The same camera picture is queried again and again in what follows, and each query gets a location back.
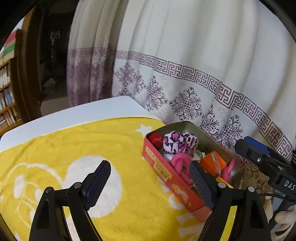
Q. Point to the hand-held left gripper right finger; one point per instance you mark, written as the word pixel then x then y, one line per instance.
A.
pixel 200 185

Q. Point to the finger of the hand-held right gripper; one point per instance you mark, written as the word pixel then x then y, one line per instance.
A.
pixel 249 151
pixel 256 141

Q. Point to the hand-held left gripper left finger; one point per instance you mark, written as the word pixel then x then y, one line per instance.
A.
pixel 97 183

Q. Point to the red tin box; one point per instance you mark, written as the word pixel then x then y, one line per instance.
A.
pixel 182 197

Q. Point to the orange embossed soft cube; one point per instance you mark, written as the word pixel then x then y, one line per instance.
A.
pixel 211 163

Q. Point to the pink rubber stick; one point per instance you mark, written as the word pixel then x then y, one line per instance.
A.
pixel 227 170

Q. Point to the pink knotted rubber toy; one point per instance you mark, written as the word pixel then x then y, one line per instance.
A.
pixel 181 163

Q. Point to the red ball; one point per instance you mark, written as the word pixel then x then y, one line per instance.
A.
pixel 155 140

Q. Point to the person's right hand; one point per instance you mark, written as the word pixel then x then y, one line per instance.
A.
pixel 285 219

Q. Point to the yellow white towel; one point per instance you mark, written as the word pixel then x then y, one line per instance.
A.
pixel 57 143

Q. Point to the white purple patterned curtain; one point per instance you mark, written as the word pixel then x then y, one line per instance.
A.
pixel 92 58
pixel 196 58

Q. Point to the rows of books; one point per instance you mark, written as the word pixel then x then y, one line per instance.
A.
pixel 5 97

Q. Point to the brown wooden bookshelf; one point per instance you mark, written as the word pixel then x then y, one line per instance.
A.
pixel 7 87

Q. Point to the green white flat box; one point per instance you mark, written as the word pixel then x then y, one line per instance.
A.
pixel 10 49

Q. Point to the brown wooden door frame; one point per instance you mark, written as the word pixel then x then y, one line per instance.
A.
pixel 27 81

